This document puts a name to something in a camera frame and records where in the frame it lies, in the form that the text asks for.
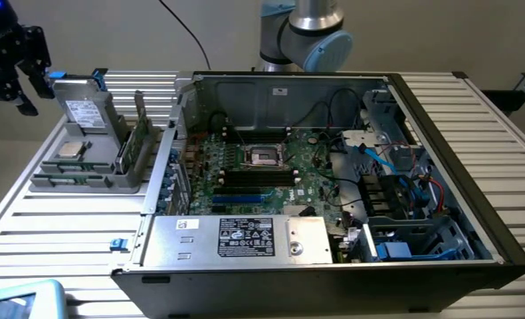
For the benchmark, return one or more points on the blue plastic clip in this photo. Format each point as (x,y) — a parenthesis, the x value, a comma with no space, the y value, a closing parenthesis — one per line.
(117,244)

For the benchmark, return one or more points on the blue expansion slot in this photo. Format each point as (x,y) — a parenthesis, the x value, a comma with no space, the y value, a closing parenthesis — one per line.
(236,199)

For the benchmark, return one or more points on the CPU socket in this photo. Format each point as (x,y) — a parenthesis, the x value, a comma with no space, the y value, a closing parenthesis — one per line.
(259,155)

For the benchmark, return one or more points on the grey parts rack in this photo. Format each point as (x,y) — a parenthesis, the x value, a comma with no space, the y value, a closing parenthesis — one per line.
(97,156)

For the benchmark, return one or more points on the green motherboard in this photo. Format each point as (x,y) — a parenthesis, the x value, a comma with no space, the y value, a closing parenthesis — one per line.
(279,172)

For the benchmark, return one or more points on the green graphics card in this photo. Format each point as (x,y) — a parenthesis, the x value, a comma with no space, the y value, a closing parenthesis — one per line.
(142,133)

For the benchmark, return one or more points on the thin silver disk drive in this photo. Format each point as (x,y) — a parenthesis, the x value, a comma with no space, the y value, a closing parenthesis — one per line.
(121,161)

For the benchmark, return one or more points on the black RAM slot bank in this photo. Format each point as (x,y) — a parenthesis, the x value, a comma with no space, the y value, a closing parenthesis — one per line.
(259,178)
(255,136)

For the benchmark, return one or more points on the green RAM stick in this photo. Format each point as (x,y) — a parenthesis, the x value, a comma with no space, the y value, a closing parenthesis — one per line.
(73,165)

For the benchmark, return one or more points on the black open PC case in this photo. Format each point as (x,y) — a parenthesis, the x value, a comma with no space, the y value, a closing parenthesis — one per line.
(315,285)

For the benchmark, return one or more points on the hard disk with blue rails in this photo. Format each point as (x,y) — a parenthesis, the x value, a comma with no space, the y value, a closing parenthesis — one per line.
(81,106)

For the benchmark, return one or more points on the silver CPU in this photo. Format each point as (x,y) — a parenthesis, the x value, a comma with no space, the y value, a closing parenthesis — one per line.
(71,149)

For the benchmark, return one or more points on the grey disk bay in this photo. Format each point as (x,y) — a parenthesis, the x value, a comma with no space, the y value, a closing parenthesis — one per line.
(426,237)

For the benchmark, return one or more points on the silver chipset heatsink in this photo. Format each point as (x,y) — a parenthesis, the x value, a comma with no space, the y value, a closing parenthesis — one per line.
(295,211)

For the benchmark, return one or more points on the black case fan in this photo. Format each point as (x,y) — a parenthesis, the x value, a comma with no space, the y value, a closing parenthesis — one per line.
(389,196)

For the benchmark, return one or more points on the black expansion slot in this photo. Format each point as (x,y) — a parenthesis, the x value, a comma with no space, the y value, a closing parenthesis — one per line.
(238,190)

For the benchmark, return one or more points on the blue disk caddy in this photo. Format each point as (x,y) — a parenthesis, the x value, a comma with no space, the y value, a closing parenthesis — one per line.
(393,251)

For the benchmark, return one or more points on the silver power supply unit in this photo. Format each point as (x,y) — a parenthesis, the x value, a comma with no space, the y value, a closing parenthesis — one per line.
(235,241)

